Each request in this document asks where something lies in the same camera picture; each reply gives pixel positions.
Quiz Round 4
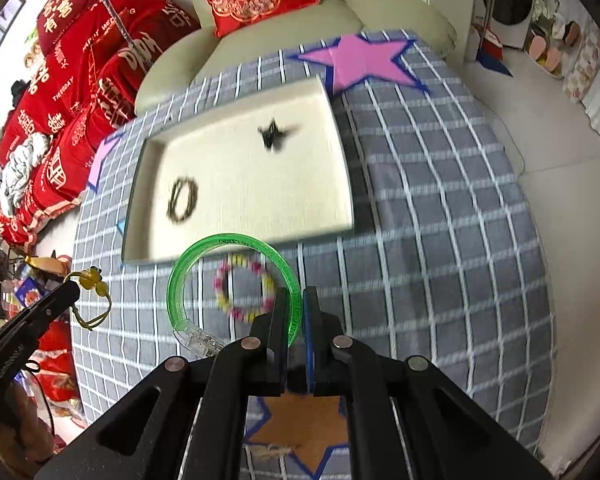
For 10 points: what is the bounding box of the small pink star sticker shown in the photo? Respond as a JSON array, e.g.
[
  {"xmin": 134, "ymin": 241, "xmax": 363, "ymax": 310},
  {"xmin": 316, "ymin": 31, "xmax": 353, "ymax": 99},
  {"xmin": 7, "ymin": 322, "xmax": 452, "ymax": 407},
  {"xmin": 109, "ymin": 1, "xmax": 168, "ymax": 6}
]
[{"xmin": 86, "ymin": 132, "xmax": 123, "ymax": 193}]

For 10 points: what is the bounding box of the green translucent bangle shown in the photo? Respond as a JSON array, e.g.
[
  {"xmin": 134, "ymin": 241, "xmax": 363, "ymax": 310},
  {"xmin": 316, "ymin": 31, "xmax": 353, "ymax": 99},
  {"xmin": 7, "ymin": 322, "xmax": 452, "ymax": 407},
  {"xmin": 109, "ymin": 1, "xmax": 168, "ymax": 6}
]
[{"xmin": 166, "ymin": 232, "xmax": 302, "ymax": 358}]

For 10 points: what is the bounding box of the pile of red printed quilts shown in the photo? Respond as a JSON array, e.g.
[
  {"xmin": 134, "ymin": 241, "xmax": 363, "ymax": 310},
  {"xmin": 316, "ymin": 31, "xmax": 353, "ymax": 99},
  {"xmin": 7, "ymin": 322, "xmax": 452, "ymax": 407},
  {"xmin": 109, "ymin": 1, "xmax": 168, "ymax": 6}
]
[{"xmin": 0, "ymin": 0, "xmax": 201, "ymax": 248}]

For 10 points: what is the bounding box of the beige sofa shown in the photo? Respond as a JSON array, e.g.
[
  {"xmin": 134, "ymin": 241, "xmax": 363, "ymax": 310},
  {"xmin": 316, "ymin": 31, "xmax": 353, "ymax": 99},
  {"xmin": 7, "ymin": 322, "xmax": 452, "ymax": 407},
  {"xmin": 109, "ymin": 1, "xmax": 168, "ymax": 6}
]
[{"xmin": 135, "ymin": 0, "xmax": 458, "ymax": 121}]

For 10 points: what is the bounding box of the floral patterned box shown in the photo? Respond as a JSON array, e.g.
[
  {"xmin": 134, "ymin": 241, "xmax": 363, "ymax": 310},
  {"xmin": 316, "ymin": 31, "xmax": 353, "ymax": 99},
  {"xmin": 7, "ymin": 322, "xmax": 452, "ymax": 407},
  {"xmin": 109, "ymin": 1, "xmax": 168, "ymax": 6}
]
[{"xmin": 562, "ymin": 35, "xmax": 600, "ymax": 103}]

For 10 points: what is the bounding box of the pink yellow beaded bracelet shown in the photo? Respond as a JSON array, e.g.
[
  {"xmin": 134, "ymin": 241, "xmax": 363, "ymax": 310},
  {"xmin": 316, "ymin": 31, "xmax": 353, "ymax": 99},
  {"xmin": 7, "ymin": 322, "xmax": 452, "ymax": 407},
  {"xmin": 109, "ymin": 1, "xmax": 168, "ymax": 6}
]
[{"xmin": 214, "ymin": 255, "xmax": 277, "ymax": 323}]

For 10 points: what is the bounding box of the grey checked tablecloth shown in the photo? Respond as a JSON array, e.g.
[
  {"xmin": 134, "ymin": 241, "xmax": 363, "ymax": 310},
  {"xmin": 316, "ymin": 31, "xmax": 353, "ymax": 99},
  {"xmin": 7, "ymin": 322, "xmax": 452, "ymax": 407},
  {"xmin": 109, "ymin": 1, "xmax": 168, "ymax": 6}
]
[{"xmin": 71, "ymin": 27, "xmax": 556, "ymax": 480}]

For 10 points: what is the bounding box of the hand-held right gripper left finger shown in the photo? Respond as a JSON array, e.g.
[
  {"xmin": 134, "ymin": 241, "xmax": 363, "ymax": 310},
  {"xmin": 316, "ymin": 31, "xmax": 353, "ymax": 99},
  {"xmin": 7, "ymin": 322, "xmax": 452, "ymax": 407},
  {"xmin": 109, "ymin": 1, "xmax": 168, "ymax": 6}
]
[{"xmin": 32, "ymin": 286, "xmax": 289, "ymax": 480}]

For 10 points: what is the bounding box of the red and blue dustpan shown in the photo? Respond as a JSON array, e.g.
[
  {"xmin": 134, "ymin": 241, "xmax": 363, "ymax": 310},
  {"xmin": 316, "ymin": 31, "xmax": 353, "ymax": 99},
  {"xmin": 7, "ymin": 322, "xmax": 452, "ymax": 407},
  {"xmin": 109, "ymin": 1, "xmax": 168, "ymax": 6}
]
[{"xmin": 472, "ymin": 22, "xmax": 513, "ymax": 78}]

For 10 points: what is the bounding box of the black hair claw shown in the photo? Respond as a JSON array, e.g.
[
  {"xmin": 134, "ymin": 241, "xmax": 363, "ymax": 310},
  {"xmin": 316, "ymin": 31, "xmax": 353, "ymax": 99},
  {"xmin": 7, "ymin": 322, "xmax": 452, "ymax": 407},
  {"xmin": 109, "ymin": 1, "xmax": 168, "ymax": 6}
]
[{"xmin": 257, "ymin": 117, "xmax": 301, "ymax": 153}]

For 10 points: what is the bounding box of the brown scrunchie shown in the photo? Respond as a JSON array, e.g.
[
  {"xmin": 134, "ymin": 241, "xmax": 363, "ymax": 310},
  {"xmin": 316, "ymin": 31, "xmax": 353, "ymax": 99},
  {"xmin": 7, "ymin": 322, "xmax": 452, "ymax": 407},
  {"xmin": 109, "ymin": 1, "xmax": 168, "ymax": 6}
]
[{"xmin": 166, "ymin": 175, "xmax": 199, "ymax": 223}]

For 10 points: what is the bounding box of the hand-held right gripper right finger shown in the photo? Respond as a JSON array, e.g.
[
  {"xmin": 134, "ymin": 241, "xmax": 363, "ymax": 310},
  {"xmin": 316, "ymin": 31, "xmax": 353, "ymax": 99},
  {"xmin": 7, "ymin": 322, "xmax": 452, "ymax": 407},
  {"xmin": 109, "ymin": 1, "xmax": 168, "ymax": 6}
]
[{"xmin": 302, "ymin": 285, "xmax": 556, "ymax": 480}]

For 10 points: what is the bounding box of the large pink star sticker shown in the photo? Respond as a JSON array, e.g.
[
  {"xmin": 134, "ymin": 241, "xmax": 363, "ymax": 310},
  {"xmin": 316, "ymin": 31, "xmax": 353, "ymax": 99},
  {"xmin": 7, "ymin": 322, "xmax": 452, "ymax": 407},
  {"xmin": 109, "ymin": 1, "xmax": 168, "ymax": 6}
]
[{"xmin": 287, "ymin": 32, "xmax": 431, "ymax": 96}]

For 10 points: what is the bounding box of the white washing machine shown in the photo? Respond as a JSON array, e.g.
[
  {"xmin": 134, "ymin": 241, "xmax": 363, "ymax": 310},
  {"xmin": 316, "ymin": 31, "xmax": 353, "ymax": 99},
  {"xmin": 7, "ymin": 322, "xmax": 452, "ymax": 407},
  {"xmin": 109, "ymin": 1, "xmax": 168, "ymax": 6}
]
[{"xmin": 480, "ymin": 0, "xmax": 538, "ymax": 51}]

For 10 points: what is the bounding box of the beige jewelry tray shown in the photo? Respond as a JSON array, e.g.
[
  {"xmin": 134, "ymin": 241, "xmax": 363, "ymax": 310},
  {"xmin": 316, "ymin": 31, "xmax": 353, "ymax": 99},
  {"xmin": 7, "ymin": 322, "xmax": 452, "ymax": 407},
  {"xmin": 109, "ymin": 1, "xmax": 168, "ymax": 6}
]
[{"xmin": 121, "ymin": 75, "xmax": 356, "ymax": 266}]

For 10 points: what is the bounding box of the grey white knitted cloth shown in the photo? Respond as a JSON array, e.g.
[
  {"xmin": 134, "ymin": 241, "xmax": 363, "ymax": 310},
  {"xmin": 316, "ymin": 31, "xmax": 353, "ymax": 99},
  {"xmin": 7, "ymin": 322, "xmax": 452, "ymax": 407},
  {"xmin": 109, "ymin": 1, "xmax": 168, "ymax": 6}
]
[{"xmin": 0, "ymin": 132, "xmax": 48, "ymax": 216}]

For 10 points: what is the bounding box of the red plastic bag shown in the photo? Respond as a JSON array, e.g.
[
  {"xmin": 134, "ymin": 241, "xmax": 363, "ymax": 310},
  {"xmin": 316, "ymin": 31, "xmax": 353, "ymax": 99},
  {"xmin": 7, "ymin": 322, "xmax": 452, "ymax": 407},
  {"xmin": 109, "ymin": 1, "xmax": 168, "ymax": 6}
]
[{"xmin": 37, "ymin": 320, "xmax": 81, "ymax": 401}]

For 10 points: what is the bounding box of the orange star sticker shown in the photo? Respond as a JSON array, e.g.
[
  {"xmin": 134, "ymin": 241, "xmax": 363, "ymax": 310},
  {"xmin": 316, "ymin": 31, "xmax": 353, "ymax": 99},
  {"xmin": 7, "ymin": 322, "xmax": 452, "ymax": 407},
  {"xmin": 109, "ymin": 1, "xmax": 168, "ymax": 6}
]
[{"xmin": 244, "ymin": 394, "xmax": 353, "ymax": 478}]

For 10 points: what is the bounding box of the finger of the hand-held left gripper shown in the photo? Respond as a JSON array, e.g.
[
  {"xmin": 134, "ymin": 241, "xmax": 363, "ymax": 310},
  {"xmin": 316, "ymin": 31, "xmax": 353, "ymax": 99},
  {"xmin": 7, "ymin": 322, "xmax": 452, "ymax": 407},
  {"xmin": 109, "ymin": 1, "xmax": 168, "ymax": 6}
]
[{"xmin": 9, "ymin": 281, "xmax": 81, "ymax": 334}]

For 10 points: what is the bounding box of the pink slipper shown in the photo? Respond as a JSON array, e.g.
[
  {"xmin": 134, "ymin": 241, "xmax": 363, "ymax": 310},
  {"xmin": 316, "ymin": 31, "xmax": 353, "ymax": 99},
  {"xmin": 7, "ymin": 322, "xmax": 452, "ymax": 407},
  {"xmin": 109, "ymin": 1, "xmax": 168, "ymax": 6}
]
[{"xmin": 530, "ymin": 35, "xmax": 561, "ymax": 68}]

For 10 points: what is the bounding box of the silver braided hose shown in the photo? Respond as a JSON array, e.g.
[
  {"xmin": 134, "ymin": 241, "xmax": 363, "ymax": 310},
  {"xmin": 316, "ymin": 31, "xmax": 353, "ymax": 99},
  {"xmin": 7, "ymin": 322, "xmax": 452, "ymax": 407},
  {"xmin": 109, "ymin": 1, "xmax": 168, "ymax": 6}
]
[{"xmin": 90, "ymin": 0, "xmax": 136, "ymax": 48}]

